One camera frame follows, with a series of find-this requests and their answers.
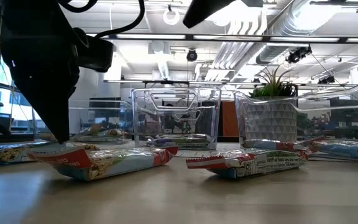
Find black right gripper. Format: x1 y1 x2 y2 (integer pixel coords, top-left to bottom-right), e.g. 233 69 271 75
181 0 264 29

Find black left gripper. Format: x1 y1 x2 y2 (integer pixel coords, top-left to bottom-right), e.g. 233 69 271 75
0 0 114 144

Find green and brown granola bar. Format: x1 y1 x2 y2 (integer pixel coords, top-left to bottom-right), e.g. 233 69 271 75
99 128 131 140
78 123 105 139

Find green and red granola bar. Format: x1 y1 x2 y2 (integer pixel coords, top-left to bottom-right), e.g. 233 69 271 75
186 149 306 180
0 141 53 165
27 144 179 182
308 139 358 163
242 136 326 154

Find silver white granola bar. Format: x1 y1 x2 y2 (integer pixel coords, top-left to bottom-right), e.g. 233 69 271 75
154 133 211 141

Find blue granola bar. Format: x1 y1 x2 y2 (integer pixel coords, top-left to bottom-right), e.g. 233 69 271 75
146 138 213 149

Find linear pendant ceiling light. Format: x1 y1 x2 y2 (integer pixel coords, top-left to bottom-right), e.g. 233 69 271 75
85 32 358 44

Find clear plastic bin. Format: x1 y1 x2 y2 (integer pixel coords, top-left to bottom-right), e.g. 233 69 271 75
234 68 358 162
32 98 134 144
131 87 223 151

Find black track light cluster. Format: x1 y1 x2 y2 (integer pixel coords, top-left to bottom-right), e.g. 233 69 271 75
318 75 336 85
285 45 313 65

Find succulent in patterned white pot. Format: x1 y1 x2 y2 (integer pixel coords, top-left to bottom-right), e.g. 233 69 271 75
249 63 298 141

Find orange cabinet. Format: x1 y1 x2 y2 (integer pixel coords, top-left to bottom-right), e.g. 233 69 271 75
218 101 241 138

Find black computer monitor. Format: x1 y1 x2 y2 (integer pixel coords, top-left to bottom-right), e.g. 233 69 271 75
329 98 358 124

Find white ceiling ring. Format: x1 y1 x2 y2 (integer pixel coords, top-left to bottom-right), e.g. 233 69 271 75
162 7 181 26

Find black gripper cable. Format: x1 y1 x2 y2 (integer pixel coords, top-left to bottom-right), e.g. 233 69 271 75
57 0 145 40

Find silver ventilation duct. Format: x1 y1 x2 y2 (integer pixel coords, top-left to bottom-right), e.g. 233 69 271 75
255 0 354 65

